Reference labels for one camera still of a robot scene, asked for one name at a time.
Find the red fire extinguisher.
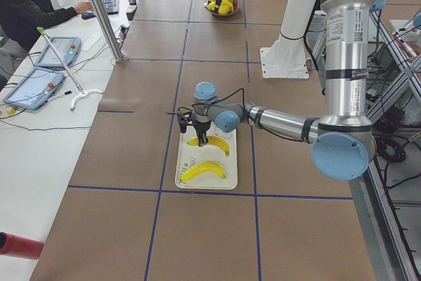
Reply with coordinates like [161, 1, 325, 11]
[1, 232, 44, 260]

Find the white bear print tray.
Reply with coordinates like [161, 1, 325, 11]
[175, 111, 237, 190]

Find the teach pendant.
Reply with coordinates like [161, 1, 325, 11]
[3, 66, 64, 110]
[35, 37, 82, 70]

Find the seated person in black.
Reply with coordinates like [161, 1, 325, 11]
[1, 0, 92, 51]

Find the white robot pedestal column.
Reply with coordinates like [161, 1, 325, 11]
[260, 0, 317, 80]

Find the near teach pendant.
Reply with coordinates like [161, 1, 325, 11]
[3, 66, 64, 110]

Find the brown wicker basket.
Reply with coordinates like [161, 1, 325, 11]
[203, 0, 239, 16]

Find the long reach stick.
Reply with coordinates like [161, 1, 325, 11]
[37, 27, 104, 112]

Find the far teach pendant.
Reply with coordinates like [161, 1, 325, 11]
[35, 37, 82, 70]

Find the curved yellow banana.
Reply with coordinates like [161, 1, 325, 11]
[206, 0, 234, 16]

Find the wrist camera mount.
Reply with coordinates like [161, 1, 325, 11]
[177, 107, 193, 134]

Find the aluminium frame post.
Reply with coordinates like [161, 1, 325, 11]
[90, 0, 123, 63]

